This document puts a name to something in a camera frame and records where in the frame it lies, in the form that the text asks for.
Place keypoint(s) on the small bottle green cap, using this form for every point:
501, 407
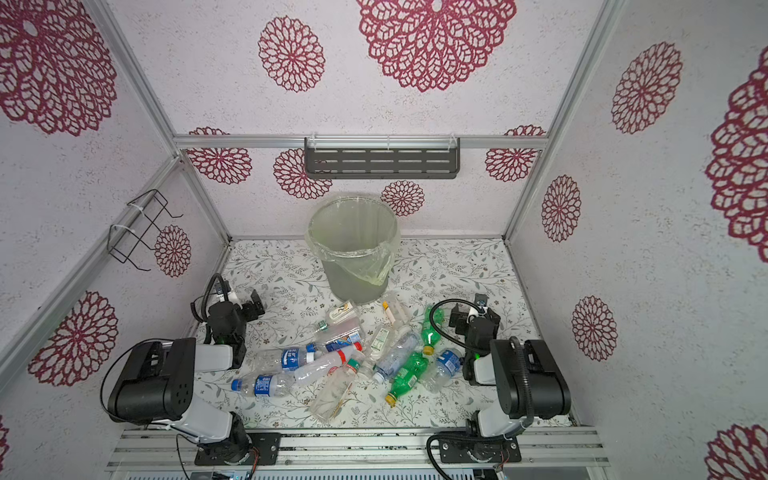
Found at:
337, 314

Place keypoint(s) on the clear bottle blue label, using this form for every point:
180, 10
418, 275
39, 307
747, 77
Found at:
444, 368
283, 359
268, 385

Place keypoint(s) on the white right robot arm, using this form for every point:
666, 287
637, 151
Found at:
528, 383

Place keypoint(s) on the green plastic bin liner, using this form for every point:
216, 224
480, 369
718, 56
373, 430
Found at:
360, 264

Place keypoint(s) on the dark grey wall shelf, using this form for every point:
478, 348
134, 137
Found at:
326, 159

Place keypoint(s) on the crushed clear bottle blue cap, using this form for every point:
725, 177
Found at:
335, 338

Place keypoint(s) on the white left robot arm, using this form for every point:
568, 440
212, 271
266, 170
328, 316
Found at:
156, 384

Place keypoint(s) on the grey mesh waste bin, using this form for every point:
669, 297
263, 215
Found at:
354, 252

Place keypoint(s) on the clear bottle green label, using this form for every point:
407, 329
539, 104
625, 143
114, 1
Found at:
379, 343

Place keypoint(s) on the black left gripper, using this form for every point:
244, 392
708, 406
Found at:
253, 305

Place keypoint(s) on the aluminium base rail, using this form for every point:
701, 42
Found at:
385, 448

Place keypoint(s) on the clear bluish water bottle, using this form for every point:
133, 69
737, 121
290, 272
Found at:
395, 357

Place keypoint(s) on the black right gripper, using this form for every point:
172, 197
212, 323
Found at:
459, 318

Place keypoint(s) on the clear bottle green cap large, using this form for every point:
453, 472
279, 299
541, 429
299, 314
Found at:
329, 401

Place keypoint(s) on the clear bottle blue label front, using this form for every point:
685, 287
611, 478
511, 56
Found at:
268, 385

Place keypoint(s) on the black wire wall rack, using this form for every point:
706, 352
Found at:
124, 239

